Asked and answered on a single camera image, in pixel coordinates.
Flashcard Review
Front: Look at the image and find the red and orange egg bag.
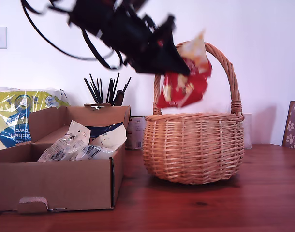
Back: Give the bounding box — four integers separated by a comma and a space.
157, 30, 213, 109

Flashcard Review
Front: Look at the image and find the blue Terry's orange egg bag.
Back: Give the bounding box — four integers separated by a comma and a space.
86, 122, 124, 136

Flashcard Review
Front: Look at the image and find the white Galaxy egg bag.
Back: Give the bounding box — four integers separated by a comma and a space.
77, 125, 128, 160

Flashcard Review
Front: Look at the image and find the white crinkled printed egg bag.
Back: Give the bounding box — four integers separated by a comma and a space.
37, 120, 92, 163

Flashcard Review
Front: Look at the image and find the brown cardboard box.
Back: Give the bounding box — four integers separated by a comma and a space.
0, 105, 132, 215

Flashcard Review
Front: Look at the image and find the white labelled tin can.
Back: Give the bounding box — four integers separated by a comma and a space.
125, 116, 146, 150

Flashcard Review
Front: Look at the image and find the clear glass jar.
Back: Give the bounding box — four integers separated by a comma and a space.
243, 113, 253, 150

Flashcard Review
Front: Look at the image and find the kitchen towel pack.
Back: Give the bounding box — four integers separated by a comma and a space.
0, 87, 71, 152

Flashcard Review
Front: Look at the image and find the brown wooden handle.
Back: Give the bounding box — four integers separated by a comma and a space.
114, 89, 126, 107

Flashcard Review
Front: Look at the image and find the short black cable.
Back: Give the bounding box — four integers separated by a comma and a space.
81, 28, 129, 71

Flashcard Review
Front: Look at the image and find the woven wicker basket with handle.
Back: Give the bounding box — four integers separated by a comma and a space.
142, 41, 245, 186

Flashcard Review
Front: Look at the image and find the long black looping cable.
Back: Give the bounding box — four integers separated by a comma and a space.
19, 0, 114, 61

